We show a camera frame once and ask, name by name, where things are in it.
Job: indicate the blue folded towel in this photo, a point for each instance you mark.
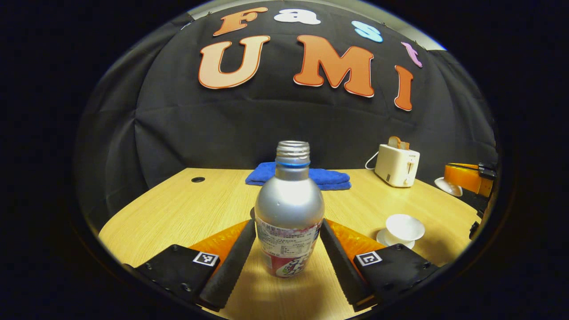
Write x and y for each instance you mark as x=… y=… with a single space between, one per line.
x=331 y=178

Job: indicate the white teacup lid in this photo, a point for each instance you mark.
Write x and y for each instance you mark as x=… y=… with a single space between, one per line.
x=448 y=187

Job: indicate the silver water bottle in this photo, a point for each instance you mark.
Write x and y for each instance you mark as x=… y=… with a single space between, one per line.
x=289 y=209

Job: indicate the toasted bread slice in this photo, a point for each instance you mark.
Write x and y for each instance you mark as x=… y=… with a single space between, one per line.
x=394 y=142
x=404 y=145

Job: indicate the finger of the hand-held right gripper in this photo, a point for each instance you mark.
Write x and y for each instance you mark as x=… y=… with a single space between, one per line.
x=482 y=167
x=466 y=180

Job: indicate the white toaster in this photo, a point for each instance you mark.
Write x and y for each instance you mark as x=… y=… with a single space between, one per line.
x=395 y=166

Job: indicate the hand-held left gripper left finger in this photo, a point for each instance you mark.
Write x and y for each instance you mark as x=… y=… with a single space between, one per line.
x=231 y=266

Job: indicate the white teacup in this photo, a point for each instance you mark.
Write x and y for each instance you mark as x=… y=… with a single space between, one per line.
x=404 y=226

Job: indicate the white saucer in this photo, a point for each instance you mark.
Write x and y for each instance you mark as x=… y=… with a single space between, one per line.
x=382 y=238

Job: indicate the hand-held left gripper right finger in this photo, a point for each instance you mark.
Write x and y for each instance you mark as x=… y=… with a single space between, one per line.
x=342 y=266

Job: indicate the black backdrop cloth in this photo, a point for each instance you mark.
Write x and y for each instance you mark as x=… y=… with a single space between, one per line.
x=266 y=124

